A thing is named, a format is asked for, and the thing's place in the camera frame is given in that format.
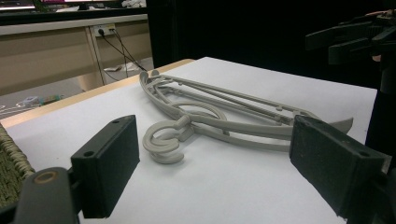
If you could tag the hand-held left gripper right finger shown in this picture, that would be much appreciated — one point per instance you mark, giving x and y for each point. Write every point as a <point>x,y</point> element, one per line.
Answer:
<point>333,161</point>

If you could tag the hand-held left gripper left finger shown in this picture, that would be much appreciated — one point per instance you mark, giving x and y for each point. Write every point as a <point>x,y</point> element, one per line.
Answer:
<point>104,165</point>

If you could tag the grey plastic clothes hanger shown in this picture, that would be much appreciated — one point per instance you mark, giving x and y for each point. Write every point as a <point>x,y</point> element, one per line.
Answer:
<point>174,143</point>
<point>169,158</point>

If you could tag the green woven basket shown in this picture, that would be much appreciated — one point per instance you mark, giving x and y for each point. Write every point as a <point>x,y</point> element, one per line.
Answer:
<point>9,168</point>

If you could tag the black curtain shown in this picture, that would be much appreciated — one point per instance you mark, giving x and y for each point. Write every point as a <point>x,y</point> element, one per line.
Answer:
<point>249,28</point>

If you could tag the colourful plastic toys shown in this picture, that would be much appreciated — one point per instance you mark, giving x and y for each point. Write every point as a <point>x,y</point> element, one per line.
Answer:
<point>40,100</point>

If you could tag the white table cover sheet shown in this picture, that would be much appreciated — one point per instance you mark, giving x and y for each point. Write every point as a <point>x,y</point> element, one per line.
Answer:
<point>243,186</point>

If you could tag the white crumpled paper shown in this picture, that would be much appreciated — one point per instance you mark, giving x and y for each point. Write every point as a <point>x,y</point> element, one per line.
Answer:
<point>120,67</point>

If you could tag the beige desk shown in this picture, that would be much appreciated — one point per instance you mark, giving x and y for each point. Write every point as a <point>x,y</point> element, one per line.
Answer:
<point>40,59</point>

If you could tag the white power outlet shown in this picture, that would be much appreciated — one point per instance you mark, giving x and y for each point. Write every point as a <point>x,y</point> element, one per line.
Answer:
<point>104,30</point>

